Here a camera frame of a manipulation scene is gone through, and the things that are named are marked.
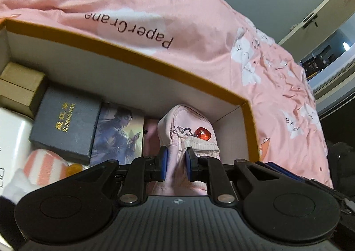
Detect pink fabric pouch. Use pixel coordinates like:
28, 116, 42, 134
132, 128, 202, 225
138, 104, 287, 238
147, 104, 221, 196

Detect card box with figure picture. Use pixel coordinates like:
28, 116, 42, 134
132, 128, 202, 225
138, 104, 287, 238
89, 102, 145, 169

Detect pink white striped sock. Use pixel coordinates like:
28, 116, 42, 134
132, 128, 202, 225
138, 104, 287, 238
0, 149, 69, 205

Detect small brown box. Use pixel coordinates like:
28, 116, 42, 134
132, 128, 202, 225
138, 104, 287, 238
0, 62, 49, 119

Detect dark cloth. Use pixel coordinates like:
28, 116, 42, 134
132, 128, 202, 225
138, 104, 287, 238
324, 122, 355, 202

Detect black box with gold print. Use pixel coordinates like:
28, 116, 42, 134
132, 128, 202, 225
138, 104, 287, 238
29, 87, 102, 166

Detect cream wardrobe door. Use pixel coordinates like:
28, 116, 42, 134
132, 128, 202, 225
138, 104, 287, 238
277, 0, 355, 46

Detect red gem charm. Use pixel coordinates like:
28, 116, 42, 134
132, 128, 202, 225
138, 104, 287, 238
194, 127, 213, 141

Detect white furniture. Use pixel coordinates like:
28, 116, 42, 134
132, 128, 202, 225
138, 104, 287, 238
307, 54, 355, 119

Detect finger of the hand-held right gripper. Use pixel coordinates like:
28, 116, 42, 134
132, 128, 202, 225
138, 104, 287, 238
262, 160, 345, 205

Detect pink printed blanket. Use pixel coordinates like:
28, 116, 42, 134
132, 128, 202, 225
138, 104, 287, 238
0, 0, 334, 188

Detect orange cardboard box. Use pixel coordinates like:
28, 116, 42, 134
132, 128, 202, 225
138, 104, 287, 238
0, 18, 263, 185

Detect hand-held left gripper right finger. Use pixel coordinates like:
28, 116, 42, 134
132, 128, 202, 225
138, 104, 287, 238
185, 147, 281, 204

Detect white box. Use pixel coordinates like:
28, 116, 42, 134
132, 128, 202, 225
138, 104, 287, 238
0, 107, 34, 194

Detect orange red plush toy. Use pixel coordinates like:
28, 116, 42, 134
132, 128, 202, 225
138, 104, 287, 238
65, 164, 84, 174

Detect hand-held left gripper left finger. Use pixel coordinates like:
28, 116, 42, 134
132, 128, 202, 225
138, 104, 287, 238
73, 145, 169, 205

